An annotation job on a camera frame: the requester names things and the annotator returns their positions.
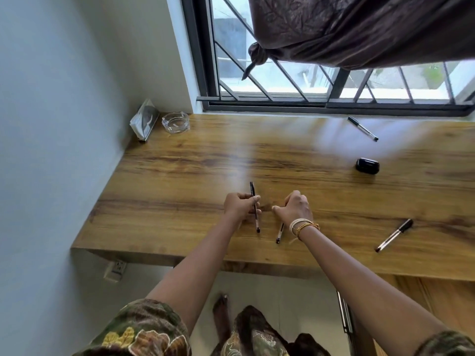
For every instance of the person's right hand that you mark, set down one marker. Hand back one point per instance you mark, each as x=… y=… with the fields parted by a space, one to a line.
x=297 y=209

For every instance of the person's left hand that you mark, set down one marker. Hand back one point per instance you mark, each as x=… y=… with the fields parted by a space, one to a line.
x=237 y=205

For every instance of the person's left fingers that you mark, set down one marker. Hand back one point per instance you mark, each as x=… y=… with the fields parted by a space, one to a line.
x=249 y=198

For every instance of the person's right thumb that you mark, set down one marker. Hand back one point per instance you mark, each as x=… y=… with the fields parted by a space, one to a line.
x=278 y=210

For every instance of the person's right forearm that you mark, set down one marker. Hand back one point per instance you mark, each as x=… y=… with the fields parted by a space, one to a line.
x=363 y=289

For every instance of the person's left forearm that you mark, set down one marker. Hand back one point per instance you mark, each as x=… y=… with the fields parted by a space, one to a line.
x=200 y=266

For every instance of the black earbud case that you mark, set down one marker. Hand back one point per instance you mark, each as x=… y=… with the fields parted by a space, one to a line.
x=367 y=166

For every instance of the clear glass ashtray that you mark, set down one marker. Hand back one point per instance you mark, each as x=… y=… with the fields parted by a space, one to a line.
x=176 y=122

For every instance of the black capped clear pen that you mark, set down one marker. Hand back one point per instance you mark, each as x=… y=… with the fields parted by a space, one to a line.
x=363 y=128
x=394 y=235

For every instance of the metal window grille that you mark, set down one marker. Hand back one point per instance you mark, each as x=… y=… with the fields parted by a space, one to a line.
x=256 y=79

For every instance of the person's foot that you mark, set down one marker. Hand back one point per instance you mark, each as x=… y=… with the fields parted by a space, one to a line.
x=222 y=317

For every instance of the plastic tissue packet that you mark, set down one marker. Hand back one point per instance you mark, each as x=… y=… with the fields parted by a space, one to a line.
x=144 y=120

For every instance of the green floral patterned garment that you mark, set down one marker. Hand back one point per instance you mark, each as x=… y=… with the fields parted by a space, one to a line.
x=144 y=329

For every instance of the wooden cabinet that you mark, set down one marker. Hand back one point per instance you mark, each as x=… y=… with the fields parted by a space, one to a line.
x=441 y=304

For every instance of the dark brown curtain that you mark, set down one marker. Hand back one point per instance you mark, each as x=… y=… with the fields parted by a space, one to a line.
x=356 y=29

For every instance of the dark window frame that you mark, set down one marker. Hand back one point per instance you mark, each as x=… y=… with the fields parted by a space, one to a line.
x=202 y=62

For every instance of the white wall socket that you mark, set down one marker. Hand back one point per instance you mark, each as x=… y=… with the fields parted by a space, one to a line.
x=115 y=271

